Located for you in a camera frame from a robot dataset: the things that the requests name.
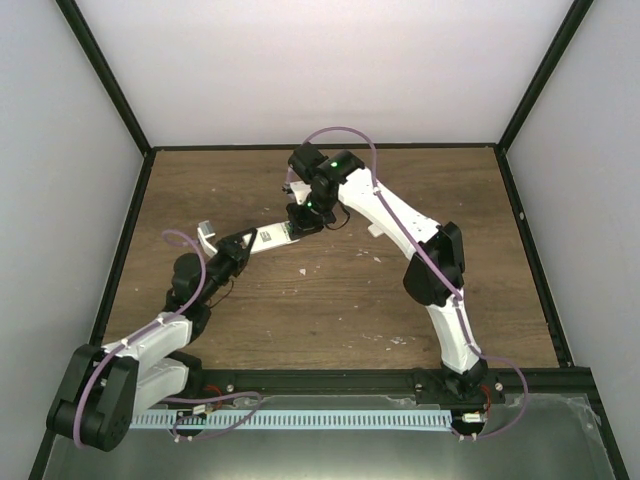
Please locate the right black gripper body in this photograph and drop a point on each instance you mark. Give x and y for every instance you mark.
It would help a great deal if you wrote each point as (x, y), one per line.
(311, 220)

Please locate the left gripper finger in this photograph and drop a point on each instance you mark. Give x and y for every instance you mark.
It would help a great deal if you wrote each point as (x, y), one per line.
(245, 238)
(242, 254)

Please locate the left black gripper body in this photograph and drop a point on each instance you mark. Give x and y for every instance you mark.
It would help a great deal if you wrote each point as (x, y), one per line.
(235, 267)

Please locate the white remote control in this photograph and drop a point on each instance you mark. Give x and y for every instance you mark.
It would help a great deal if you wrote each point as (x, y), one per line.
(273, 236)

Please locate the white battery compartment cover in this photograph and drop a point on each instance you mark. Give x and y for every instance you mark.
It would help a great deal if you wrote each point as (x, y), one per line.
(375, 231)

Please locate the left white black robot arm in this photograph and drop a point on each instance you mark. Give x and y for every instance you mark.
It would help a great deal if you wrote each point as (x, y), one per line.
(104, 387)

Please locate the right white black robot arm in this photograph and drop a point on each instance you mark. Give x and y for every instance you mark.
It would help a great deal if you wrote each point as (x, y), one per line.
(435, 253)

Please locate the grey metal front plate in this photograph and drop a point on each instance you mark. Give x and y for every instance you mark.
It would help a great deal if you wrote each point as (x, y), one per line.
(544, 436)

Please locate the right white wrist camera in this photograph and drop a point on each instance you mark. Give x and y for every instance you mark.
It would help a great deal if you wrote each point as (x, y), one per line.
(298, 191)

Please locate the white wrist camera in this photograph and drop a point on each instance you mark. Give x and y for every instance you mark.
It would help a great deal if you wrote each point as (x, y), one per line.
(298, 191)
(206, 238)

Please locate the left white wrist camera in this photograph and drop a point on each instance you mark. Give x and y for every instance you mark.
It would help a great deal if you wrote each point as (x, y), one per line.
(206, 238)

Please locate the light blue slotted cable duct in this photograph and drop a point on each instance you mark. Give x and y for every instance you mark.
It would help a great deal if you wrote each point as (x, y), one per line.
(410, 420)

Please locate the black front mounting rail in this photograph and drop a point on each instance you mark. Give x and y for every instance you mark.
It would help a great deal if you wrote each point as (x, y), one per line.
(428, 384)

